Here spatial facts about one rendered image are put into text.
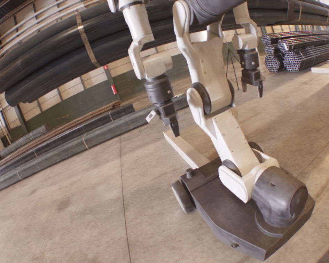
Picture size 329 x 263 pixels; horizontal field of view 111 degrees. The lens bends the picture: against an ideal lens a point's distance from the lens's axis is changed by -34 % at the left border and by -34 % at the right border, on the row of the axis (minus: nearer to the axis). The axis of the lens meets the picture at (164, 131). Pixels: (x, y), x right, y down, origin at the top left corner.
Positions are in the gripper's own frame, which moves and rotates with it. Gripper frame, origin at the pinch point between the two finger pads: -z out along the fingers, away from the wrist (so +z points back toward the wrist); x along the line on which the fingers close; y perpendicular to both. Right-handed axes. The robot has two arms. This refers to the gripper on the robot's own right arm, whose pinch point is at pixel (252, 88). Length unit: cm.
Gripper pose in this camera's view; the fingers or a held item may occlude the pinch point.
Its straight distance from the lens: 85.4
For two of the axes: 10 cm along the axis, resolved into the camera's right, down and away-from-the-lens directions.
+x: -3.3, -4.1, 8.5
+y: -9.0, 4.0, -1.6
